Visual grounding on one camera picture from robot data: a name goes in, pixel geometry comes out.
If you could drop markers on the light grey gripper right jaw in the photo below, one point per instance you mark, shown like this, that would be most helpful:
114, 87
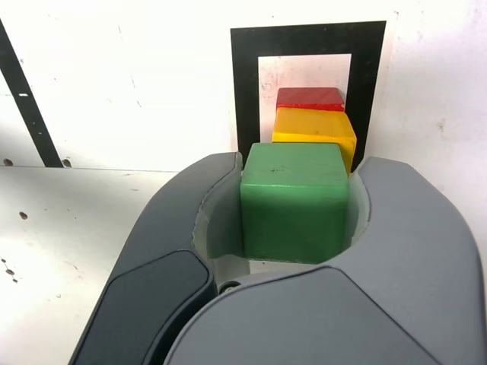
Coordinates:
399, 266

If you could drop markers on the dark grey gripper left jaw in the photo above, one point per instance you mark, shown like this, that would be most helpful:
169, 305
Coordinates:
160, 235

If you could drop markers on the green cube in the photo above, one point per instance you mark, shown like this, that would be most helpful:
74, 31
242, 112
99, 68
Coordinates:
293, 205

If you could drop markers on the yellow cube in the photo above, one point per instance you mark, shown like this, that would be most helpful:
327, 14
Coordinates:
312, 125

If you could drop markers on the red cube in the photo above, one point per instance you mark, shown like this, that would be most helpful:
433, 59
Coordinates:
308, 97

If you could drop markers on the black tape square outline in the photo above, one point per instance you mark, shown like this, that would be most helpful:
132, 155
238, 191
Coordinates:
243, 76

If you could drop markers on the black tape strip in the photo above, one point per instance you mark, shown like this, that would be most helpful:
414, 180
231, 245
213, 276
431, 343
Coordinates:
30, 106

